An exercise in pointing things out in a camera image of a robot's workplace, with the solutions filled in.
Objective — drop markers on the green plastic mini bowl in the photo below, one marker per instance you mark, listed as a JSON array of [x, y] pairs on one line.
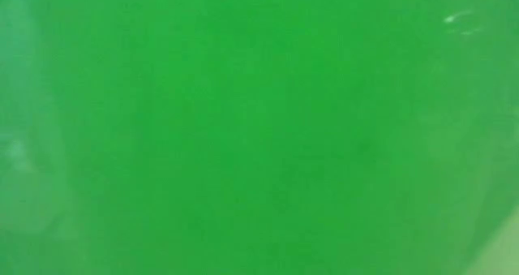
[[259, 129]]

